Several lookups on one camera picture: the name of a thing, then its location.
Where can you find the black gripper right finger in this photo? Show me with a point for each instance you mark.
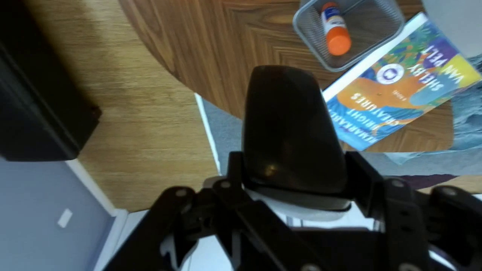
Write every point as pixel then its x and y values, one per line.
pixel 431 227

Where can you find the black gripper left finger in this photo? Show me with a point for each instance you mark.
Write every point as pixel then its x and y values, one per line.
pixel 201 227

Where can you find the black glasses case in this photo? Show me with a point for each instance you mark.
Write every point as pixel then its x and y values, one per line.
pixel 291 130

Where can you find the grey sofa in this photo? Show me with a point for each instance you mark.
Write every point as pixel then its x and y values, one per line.
pixel 226 136

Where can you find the blue grey patterned cloth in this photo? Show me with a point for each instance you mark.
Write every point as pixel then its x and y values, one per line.
pixel 469 111

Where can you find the colourful paperback book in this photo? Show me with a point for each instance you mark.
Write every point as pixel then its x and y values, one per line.
pixel 401 85

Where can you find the clear plastic container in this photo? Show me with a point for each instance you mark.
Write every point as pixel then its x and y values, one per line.
pixel 371 31

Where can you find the black cabinet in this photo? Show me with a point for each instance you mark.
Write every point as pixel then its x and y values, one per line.
pixel 35 91

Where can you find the orange capped glue stick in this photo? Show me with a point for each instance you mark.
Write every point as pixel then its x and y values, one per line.
pixel 335 33

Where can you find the white wall outlet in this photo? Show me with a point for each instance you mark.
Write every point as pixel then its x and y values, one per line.
pixel 65 218

